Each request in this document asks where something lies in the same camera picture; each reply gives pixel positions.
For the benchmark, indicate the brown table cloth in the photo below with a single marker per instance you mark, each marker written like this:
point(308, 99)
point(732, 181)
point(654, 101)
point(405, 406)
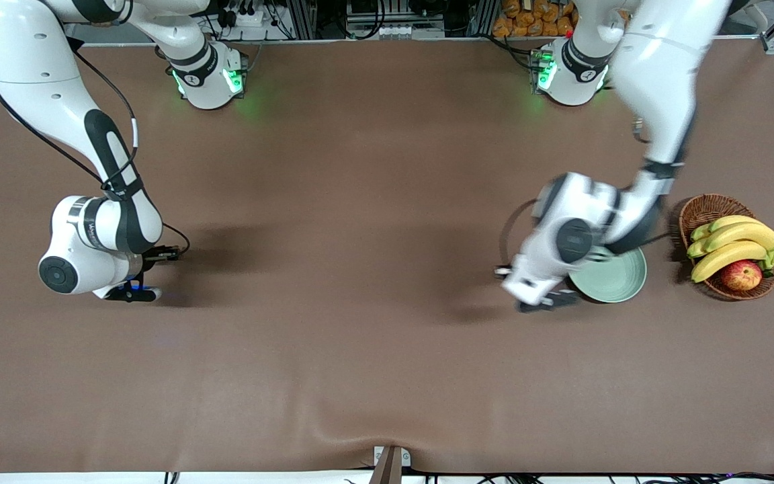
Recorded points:
point(387, 202)

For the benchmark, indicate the white power strip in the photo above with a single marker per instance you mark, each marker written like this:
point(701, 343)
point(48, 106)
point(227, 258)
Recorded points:
point(249, 19)

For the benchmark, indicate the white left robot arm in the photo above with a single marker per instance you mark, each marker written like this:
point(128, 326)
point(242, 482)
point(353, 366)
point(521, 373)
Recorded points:
point(656, 74)

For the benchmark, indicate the yellow banana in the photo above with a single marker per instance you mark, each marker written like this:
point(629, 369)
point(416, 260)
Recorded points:
point(729, 255)
point(699, 232)
point(696, 249)
point(750, 234)
point(729, 220)

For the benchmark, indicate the red yellow apple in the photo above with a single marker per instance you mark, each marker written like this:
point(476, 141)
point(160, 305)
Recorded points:
point(741, 275)

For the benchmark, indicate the bag of orange bread rolls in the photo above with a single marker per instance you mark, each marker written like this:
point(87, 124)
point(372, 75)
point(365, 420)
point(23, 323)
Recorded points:
point(528, 20)

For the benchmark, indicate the brown wicker basket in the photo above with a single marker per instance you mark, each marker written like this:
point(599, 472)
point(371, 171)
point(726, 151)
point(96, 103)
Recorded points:
point(706, 210)

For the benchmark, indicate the light green round plate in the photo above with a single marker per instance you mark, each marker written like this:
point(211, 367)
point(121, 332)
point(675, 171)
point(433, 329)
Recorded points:
point(619, 279)

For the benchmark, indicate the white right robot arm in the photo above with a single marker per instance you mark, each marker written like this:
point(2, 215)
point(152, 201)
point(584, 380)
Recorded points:
point(31, 74)

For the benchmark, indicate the white terminal block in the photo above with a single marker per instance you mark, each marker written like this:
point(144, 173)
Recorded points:
point(407, 31)

